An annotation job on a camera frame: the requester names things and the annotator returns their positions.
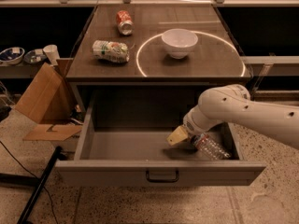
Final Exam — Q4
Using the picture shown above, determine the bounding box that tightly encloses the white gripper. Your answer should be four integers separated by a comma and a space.
166, 105, 221, 146

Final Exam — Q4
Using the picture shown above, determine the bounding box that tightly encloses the clear plastic water bottle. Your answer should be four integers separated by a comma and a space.
191, 133, 232, 160

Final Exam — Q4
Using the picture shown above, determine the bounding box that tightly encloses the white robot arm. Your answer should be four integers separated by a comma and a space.
167, 85, 299, 149

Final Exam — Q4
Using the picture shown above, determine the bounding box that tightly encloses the grey open top drawer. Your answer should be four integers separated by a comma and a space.
56, 88, 265, 187

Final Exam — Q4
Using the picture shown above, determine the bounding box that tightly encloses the grey cabinet counter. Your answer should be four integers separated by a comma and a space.
66, 3, 250, 106

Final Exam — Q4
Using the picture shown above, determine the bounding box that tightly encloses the white ceramic bowl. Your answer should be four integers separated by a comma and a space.
161, 28, 198, 59

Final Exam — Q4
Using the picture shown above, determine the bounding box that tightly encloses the crushed green white can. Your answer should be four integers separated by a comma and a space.
93, 40, 129, 63

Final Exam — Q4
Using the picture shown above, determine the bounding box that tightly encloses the red soda can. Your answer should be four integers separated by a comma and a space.
116, 10, 134, 35

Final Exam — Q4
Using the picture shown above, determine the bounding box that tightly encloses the brown cardboard box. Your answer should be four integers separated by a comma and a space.
15, 63, 82, 141

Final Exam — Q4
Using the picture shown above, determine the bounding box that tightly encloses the black metal stand leg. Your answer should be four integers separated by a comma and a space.
0, 147, 63, 224

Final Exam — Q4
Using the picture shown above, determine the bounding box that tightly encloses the white paper cup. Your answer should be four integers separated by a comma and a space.
43, 45, 60, 64

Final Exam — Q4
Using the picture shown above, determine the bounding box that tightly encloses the small blue dish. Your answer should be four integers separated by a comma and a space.
23, 49, 47, 64

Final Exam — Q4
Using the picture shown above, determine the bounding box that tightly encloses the blue white bowl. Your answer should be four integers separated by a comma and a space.
0, 47, 25, 65

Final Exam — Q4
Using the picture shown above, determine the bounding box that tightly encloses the black drawer handle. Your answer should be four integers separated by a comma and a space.
146, 171, 179, 184

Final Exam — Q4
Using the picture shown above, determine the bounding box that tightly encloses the black floor cable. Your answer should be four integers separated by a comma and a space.
0, 139, 60, 224

